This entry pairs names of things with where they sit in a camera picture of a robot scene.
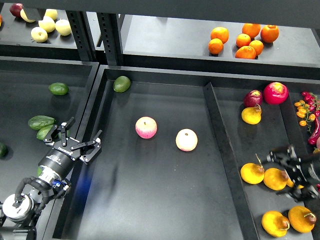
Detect bright red apple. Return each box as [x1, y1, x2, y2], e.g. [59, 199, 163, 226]
[262, 82, 289, 105]

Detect black right tray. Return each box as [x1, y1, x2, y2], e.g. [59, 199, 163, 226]
[203, 82, 312, 240]

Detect black centre tray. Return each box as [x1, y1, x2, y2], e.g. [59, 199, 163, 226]
[42, 64, 261, 240]

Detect orange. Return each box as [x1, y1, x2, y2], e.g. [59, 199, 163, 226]
[235, 45, 256, 60]
[208, 38, 224, 55]
[236, 33, 251, 48]
[210, 26, 229, 44]
[260, 25, 280, 43]
[242, 23, 261, 39]
[249, 40, 264, 56]

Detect pale yellow apple middle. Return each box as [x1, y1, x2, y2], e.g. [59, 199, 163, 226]
[38, 16, 56, 33]

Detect pale yellow apple partly hidden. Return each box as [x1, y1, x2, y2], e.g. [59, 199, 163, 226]
[20, 9, 35, 23]

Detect green avocado in centre tray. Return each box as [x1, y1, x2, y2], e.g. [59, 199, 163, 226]
[113, 75, 131, 93]

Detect pale yellow apple front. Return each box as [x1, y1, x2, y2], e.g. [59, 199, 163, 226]
[30, 27, 48, 43]

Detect cherry tomato bunch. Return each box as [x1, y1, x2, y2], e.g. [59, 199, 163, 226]
[294, 91, 320, 127]

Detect dark green avocado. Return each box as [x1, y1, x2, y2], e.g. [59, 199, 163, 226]
[36, 167, 43, 177]

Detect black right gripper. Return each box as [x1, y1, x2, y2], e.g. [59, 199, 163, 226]
[261, 144, 320, 202]

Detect dark avocado at left edge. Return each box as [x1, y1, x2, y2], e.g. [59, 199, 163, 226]
[0, 142, 8, 158]

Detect orange top left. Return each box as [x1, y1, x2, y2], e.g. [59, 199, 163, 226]
[210, 26, 229, 44]

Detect red chili pepper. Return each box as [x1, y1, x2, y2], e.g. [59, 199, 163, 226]
[307, 117, 320, 146]

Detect orange bottom front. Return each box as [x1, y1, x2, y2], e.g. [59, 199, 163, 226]
[235, 45, 256, 60]

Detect black shelf upright post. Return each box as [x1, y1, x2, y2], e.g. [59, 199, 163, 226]
[96, 12, 124, 66]

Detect orange right middle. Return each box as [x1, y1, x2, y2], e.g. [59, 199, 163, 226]
[249, 40, 264, 56]

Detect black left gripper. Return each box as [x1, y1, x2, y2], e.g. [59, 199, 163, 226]
[38, 117, 103, 181]

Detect dark avocado by tray wall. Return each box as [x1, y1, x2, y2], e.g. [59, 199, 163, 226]
[58, 129, 71, 140]

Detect pink red apple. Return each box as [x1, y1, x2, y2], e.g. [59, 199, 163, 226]
[135, 116, 158, 139]

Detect yellow pear with brown stem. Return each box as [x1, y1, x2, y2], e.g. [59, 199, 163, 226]
[261, 210, 290, 238]

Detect green avocado upper left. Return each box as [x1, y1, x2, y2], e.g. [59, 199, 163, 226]
[48, 82, 69, 96]

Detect green avocado left top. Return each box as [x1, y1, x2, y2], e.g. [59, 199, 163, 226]
[27, 115, 56, 130]

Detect yellow pear bottom right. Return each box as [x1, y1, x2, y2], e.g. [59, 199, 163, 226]
[288, 205, 317, 233]

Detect orange lower left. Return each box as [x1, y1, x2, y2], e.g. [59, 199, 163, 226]
[208, 38, 224, 55]

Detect dark red apple on shelf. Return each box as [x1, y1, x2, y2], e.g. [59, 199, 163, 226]
[9, 3, 23, 18]

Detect orange top middle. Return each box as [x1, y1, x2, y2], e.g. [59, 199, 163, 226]
[242, 23, 261, 39]

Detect yellow pear near red apples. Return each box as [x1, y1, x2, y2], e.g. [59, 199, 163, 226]
[241, 104, 262, 125]

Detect pale yellow pink apple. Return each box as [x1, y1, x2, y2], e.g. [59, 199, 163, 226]
[175, 128, 198, 152]

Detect pale yellow apple back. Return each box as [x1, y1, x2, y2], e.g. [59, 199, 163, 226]
[44, 8, 58, 21]

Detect orange centre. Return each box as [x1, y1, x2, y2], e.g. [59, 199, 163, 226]
[236, 33, 251, 48]

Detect green avocado left middle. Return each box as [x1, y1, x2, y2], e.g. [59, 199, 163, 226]
[36, 124, 54, 141]

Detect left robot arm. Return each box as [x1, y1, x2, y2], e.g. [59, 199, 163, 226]
[0, 117, 102, 240]

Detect orange top right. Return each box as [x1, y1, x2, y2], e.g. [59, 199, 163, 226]
[260, 25, 280, 43]

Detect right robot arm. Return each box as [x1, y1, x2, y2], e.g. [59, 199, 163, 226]
[262, 144, 320, 202]

